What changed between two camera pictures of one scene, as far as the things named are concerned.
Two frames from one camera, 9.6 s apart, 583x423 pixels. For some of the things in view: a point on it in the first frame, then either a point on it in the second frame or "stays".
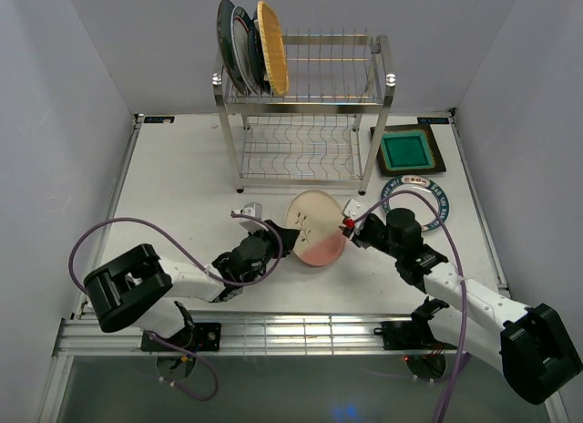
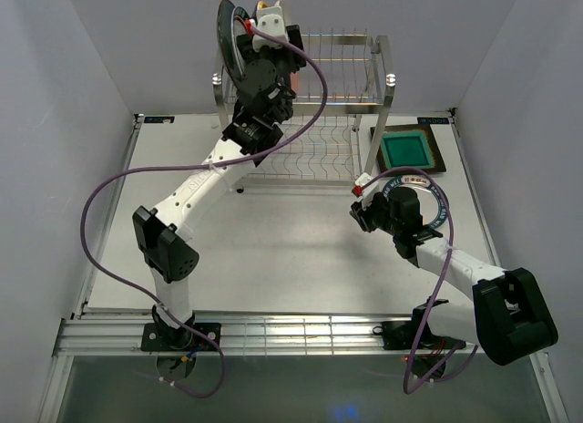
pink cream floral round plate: x=320 y=218 -> x=294 y=81
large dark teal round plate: x=227 y=46 stays
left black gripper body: x=272 y=246 -> x=285 y=60
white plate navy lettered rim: x=426 y=198 stays
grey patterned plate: x=241 y=20 stays
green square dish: x=406 y=149 stays
